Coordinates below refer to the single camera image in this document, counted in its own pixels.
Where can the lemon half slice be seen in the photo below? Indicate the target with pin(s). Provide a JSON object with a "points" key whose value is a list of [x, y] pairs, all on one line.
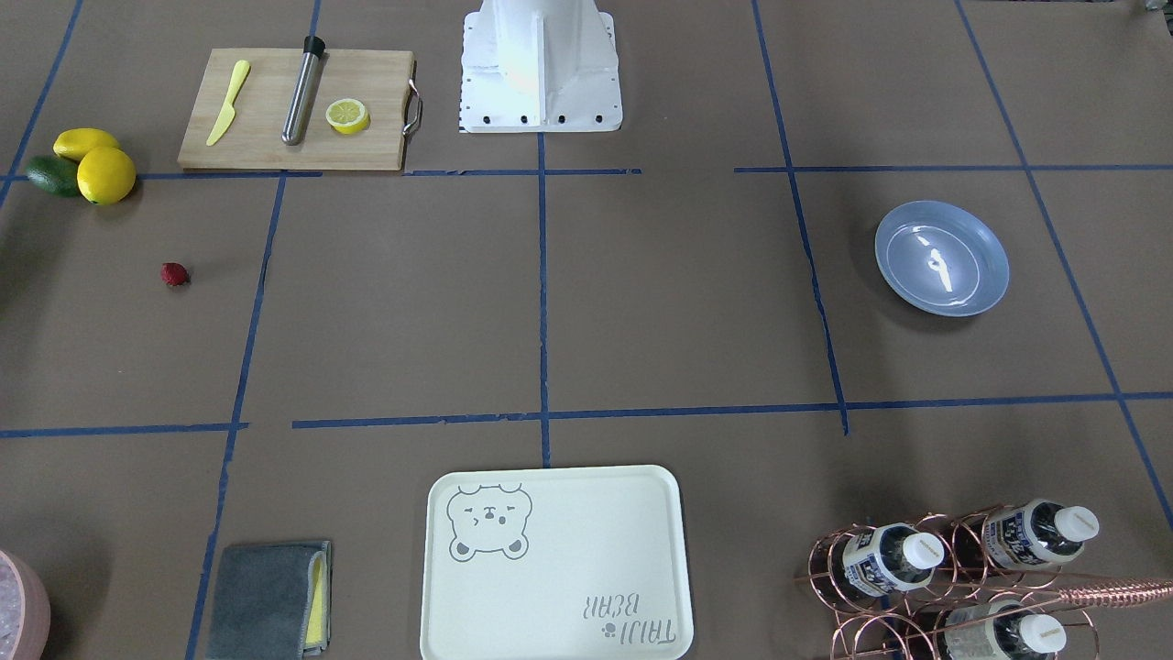
{"points": [[347, 116]]}

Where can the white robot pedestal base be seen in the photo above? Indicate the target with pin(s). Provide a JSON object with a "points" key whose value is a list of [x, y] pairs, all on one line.
{"points": [[539, 67]]}

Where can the bottle white cap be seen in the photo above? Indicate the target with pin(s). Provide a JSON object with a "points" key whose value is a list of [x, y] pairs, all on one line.
{"points": [[1000, 630], [877, 563], [1039, 534]]}

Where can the yellow plastic knife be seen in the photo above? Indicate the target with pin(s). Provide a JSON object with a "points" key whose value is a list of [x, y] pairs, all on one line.
{"points": [[228, 112]]}

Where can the copper wire bottle rack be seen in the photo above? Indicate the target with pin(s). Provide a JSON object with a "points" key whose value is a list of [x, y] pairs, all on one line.
{"points": [[905, 625]]}

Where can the blue plate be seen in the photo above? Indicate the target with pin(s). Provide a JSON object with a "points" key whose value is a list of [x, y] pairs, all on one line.
{"points": [[941, 259]]}

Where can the bottle white cap front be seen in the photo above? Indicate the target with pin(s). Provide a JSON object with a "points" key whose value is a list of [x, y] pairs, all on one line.
{"points": [[1000, 630]]}

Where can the cream bear tray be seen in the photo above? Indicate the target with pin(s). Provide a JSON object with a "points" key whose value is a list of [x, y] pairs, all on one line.
{"points": [[556, 563]]}

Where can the pink ice bowl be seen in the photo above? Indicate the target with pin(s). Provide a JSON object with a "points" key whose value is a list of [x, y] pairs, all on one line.
{"points": [[25, 619]]}

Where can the green avocado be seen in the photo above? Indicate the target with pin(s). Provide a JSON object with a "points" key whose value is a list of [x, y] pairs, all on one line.
{"points": [[54, 174]]}

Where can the steel muddler black tip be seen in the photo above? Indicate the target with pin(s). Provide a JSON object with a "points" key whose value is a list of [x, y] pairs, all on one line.
{"points": [[300, 108]]}

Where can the red strawberry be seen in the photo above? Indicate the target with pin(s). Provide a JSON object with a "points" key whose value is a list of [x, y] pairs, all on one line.
{"points": [[175, 274]]}

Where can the yellow lemon round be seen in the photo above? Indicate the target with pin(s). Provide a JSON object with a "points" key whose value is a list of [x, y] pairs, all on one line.
{"points": [[106, 175]]}

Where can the yellow lemon upper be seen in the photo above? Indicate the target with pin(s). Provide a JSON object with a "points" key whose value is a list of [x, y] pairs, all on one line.
{"points": [[73, 144]]}

